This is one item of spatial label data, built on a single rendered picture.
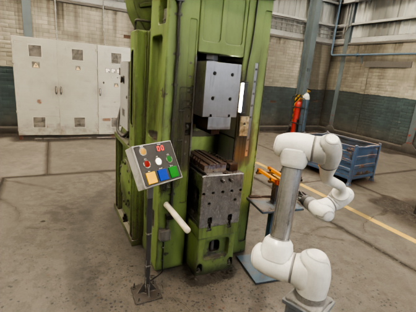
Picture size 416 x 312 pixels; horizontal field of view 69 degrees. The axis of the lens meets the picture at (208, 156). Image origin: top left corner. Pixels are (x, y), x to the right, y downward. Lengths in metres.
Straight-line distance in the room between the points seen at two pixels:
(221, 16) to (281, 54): 7.90
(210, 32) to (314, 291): 1.84
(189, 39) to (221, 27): 0.28
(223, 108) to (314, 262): 1.29
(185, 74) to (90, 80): 5.21
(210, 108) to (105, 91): 5.34
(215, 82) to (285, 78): 8.26
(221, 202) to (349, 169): 3.62
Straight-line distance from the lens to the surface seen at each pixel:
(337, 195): 2.02
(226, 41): 2.50
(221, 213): 2.55
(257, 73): 2.66
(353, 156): 5.71
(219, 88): 2.31
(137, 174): 1.97
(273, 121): 10.41
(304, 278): 1.64
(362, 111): 10.77
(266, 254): 1.64
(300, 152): 1.54
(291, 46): 10.56
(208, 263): 2.76
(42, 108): 7.42
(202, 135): 2.85
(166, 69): 2.29
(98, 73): 7.42
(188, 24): 2.36
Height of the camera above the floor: 1.68
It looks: 15 degrees down
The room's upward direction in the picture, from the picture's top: 5 degrees clockwise
